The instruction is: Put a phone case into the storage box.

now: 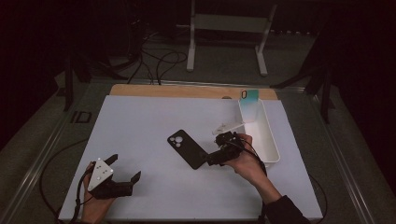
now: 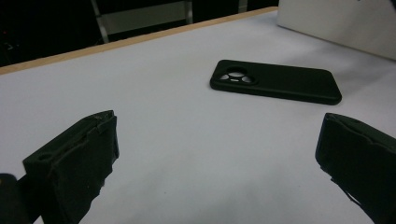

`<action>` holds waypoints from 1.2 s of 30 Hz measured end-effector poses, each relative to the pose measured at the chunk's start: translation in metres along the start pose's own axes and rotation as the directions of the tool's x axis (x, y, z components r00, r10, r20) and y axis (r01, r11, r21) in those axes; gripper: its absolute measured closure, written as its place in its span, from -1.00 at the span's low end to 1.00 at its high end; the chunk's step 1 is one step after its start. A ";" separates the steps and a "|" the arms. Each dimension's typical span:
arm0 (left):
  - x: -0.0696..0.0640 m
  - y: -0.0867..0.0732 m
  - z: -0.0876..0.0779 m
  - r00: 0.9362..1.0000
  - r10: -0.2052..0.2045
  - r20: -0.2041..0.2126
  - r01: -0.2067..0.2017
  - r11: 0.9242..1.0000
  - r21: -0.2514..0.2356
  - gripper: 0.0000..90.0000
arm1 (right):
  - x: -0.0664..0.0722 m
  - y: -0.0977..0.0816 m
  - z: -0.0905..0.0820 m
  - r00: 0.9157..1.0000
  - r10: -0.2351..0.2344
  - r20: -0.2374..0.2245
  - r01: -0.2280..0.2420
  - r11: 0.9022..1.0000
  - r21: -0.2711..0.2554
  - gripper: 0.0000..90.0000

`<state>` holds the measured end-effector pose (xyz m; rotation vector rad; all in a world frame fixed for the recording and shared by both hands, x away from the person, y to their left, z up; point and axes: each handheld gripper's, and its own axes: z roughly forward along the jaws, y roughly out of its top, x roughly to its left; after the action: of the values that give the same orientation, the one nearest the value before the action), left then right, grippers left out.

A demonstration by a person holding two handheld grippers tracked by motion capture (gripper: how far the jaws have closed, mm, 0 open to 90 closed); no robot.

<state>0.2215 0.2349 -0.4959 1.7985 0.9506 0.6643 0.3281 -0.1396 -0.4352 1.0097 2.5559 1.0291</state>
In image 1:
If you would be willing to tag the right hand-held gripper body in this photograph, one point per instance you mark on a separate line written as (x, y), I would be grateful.
(230, 146)

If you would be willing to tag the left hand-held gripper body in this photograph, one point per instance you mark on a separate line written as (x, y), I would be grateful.
(99, 174)

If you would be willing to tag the black phone case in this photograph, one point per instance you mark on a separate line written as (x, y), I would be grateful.
(186, 149)

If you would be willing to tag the white plastic bin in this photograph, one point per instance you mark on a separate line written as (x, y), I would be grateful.
(264, 140)

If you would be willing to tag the person's right hand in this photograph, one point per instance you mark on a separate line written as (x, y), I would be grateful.
(249, 165)

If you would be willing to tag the person's left hand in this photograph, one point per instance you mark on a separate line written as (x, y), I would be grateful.
(95, 208)

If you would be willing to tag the white table mat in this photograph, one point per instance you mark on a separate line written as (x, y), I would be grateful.
(149, 124)

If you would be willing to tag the black tripod stand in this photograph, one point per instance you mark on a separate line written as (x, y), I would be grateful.
(325, 93)
(68, 87)

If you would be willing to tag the grey metal stand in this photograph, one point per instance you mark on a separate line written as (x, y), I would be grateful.
(230, 23)

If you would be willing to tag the metal floor rail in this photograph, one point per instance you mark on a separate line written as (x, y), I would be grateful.
(345, 161)
(40, 155)

